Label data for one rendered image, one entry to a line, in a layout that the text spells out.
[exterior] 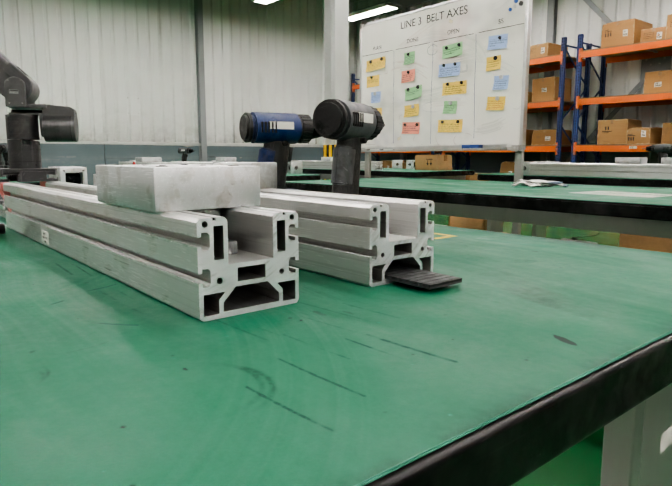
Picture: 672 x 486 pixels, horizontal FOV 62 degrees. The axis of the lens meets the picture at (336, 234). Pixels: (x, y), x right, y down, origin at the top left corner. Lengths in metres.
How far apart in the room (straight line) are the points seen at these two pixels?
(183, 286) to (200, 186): 0.10
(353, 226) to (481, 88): 3.29
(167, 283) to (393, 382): 0.25
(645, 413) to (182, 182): 0.57
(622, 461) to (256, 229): 0.50
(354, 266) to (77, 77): 12.30
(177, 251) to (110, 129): 12.37
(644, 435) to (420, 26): 3.73
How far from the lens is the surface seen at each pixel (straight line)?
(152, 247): 0.55
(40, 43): 12.71
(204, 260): 0.47
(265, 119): 1.09
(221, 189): 0.55
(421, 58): 4.21
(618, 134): 10.80
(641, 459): 0.79
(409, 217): 0.63
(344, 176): 0.86
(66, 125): 1.24
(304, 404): 0.32
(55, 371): 0.40
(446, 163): 5.50
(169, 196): 0.52
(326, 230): 0.62
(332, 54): 9.59
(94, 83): 12.85
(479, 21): 3.94
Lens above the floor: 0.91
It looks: 8 degrees down
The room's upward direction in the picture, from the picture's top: straight up
